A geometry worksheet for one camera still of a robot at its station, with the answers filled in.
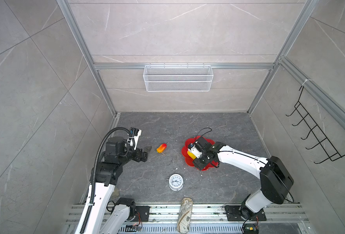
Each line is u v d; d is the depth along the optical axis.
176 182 0.81
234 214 0.73
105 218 0.42
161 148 0.95
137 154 0.60
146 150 0.61
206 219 0.73
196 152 0.78
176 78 1.01
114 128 0.48
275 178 0.43
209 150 0.63
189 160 0.90
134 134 0.58
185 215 0.70
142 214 0.74
